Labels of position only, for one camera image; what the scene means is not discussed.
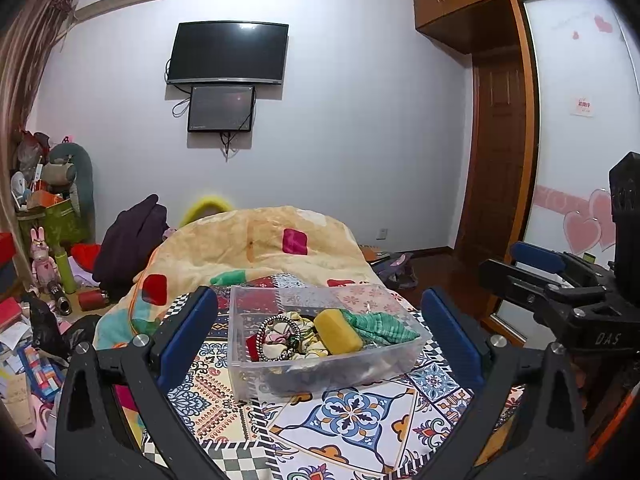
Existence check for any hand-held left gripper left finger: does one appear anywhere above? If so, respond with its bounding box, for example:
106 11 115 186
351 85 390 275
55 285 222 480

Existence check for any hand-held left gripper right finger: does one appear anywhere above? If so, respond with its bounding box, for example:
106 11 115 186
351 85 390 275
419 287 587 480

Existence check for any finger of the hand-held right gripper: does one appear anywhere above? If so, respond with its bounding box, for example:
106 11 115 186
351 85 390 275
477 258 606 317
510 241 613 283

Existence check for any green striped cloth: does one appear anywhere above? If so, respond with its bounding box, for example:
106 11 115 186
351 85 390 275
340 310 421 347

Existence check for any floral fabric scrunchie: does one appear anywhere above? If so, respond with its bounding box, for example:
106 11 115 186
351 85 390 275
262 311 327 361

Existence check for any clear plastic storage box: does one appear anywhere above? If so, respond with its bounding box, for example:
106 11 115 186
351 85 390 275
229 284 432 403

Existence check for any black white striped hair band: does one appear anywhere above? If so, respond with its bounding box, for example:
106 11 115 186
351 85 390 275
256 315 307 362

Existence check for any yellow sponge pouch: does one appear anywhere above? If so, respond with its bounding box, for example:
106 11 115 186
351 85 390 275
314 308 364 354

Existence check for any purple bag on floor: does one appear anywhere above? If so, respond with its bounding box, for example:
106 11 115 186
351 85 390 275
370 252 417 289

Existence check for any brown wooden door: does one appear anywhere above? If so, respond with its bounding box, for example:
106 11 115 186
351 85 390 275
454 52 527 262

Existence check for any red cup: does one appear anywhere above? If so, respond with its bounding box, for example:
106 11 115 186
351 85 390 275
78 289 108 312

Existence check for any yellow patchwork quilt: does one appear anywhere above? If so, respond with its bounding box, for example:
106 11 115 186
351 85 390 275
92 205 377 351

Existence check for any white heart sliding door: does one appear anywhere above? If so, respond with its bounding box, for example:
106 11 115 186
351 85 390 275
519 0 640 281

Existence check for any dark clothes pile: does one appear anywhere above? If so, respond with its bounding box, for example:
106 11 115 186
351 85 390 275
92 194 168 287

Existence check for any yellow fuzzy hood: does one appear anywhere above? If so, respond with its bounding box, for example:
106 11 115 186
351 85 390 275
179 196 235 228

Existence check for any red cushion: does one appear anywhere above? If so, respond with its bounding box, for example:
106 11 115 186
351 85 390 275
70 242 103 271

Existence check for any black flashlight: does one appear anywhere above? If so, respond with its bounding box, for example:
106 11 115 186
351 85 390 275
46 280 73 316

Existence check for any green bottle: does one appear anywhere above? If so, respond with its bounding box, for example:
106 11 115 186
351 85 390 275
54 252 78 295

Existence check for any black plastic bag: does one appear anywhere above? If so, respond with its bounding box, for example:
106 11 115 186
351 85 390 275
20 294 103 362

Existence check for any pink rabbit figure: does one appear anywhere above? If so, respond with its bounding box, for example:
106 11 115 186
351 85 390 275
29 227 55 286

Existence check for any pile of papers and packets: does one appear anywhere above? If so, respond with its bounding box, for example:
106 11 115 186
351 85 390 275
0 300 66 436

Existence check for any grey green plush toy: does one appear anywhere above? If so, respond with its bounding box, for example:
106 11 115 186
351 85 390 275
40 142 96 217

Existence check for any wooden overhead cabinet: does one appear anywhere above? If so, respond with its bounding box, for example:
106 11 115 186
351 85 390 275
412 0 596 56

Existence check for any brown striped curtain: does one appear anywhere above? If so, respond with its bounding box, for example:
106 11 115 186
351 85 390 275
0 0 77 261

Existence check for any small black wall monitor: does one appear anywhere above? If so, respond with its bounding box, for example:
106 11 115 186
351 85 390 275
187 85 256 133

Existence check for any black wall television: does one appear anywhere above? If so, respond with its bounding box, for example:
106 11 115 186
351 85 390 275
166 21 290 86

